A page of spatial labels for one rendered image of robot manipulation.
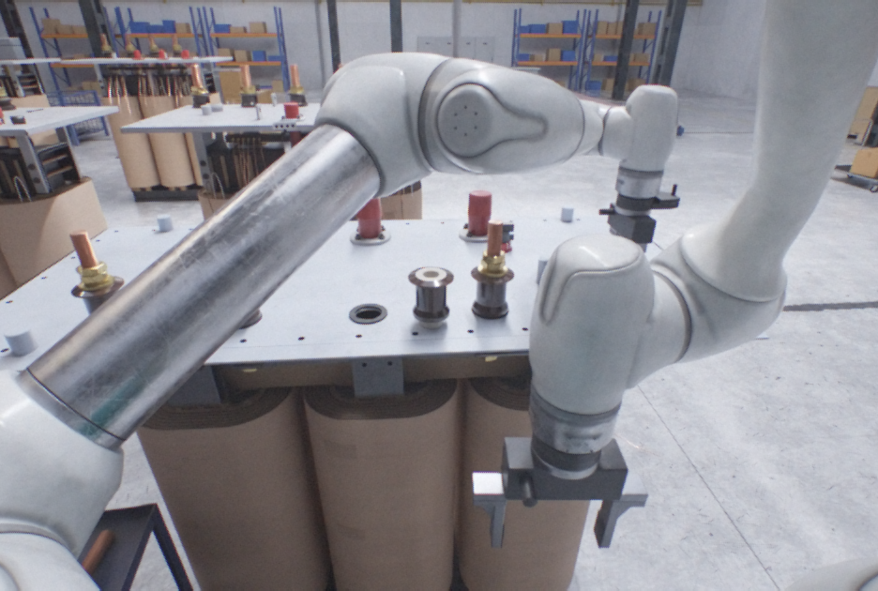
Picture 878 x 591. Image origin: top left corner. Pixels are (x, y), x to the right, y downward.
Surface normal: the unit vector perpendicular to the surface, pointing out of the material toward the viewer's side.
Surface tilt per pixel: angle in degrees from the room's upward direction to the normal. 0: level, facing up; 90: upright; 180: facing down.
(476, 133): 78
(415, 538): 90
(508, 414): 90
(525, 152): 111
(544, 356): 91
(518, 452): 0
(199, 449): 90
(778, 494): 0
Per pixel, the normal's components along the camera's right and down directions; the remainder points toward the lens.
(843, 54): -0.02, 0.90
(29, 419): 0.66, -0.65
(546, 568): 0.08, 0.48
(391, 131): 0.38, 0.25
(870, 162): -0.92, 0.18
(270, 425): 0.73, 0.32
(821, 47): -0.36, 0.90
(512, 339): 0.02, -0.77
